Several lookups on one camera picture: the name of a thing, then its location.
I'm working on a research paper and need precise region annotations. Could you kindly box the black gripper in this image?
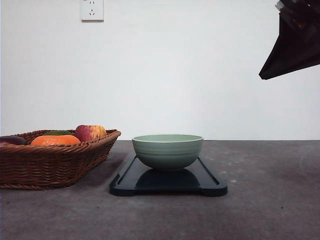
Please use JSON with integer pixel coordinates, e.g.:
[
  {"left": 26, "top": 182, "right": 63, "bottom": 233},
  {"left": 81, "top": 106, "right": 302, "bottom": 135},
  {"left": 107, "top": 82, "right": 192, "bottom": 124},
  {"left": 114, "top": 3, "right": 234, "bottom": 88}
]
[{"left": 259, "top": 0, "right": 320, "bottom": 80}]

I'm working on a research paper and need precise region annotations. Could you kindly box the green ceramic bowl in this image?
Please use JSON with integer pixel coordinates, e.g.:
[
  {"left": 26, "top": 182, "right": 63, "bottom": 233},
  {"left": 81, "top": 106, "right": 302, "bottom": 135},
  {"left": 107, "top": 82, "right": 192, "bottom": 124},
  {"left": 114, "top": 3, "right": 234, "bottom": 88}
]
[{"left": 132, "top": 134, "right": 204, "bottom": 169}]

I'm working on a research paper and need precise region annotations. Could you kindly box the brown wicker basket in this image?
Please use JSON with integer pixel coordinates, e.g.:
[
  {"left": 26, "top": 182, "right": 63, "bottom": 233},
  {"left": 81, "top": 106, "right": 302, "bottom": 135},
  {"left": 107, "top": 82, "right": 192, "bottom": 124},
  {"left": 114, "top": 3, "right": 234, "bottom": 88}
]
[{"left": 0, "top": 129, "right": 121, "bottom": 190}]

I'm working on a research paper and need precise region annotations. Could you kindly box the dark teal rectangular tray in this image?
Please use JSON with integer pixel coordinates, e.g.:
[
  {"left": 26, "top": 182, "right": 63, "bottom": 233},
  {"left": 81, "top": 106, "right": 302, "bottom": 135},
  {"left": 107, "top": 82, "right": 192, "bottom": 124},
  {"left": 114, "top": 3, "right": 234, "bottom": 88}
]
[{"left": 110, "top": 155, "right": 228, "bottom": 197}]

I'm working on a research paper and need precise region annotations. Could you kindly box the red yellow apple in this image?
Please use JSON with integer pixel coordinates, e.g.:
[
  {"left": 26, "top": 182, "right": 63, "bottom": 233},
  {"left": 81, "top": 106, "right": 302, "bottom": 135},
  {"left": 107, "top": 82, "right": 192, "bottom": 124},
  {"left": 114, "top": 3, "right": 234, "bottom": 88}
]
[{"left": 74, "top": 125, "right": 107, "bottom": 142}]

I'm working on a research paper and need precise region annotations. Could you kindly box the green avocado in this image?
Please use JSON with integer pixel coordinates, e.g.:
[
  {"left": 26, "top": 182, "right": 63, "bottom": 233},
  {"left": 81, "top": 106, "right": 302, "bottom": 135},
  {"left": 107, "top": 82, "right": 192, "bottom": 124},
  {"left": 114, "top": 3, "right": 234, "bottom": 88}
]
[{"left": 44, "top": 130, "right": 73, "bottom": 135}]

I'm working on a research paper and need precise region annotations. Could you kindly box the orange fruit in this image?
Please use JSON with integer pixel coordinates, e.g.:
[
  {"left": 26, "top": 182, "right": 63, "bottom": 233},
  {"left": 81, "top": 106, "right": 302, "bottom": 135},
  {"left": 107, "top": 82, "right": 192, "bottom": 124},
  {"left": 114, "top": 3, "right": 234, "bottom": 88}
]
[{"left": 31, "top": 135, "right": 81, "bottom": 146}]

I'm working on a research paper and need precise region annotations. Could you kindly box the left white wall socket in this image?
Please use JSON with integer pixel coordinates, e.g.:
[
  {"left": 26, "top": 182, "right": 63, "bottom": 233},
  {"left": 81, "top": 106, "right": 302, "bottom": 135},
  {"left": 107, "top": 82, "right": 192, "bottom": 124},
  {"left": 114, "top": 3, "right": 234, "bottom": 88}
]
[{"left": 80, "top": 0, "right": 104, "bottom": 23}]

